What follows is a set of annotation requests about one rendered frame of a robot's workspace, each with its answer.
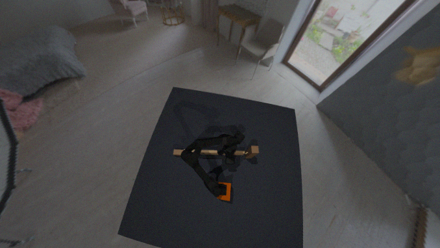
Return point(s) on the brown wooden post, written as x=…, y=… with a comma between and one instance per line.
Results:
x=249, y=153

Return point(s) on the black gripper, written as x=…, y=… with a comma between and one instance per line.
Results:
x=230, y=160

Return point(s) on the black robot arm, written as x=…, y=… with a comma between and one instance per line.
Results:
x=191, y=158

